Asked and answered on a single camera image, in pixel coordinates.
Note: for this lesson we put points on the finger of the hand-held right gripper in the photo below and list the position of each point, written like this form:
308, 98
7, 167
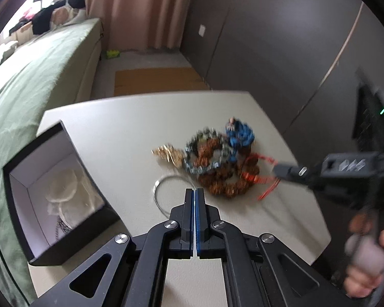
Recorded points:
288, 170

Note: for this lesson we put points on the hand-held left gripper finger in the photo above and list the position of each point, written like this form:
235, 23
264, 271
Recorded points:
191, 208
198, 208

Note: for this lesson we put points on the black jewelry box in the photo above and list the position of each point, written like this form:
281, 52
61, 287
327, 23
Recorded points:
80, 239

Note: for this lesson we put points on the person's right hand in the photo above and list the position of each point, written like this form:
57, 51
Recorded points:
360, 283

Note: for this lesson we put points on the thin silver bangle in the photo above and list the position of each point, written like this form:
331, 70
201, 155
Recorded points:
156, 195

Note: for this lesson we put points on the gold ornament brooch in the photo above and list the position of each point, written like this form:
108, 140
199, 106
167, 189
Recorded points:
169, 156

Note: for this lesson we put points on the white sheer pouch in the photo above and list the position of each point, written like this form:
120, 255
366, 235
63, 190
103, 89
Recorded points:
65, 188

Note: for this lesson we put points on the flat brown cardboard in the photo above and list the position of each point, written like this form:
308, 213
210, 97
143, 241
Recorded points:
156, 81

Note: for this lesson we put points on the small green toy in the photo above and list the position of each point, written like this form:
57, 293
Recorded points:
112, 54

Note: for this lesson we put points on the bed with green blanket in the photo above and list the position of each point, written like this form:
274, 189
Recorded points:
35, 80

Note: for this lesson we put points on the pink curtain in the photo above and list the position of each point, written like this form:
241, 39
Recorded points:
140, 9

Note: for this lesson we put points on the pile of dark clothes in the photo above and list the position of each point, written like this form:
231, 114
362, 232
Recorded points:
46, 16

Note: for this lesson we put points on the white pillow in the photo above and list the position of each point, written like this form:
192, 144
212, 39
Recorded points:
0, 56

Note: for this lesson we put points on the white wall socket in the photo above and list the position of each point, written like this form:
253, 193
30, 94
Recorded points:
202, 31

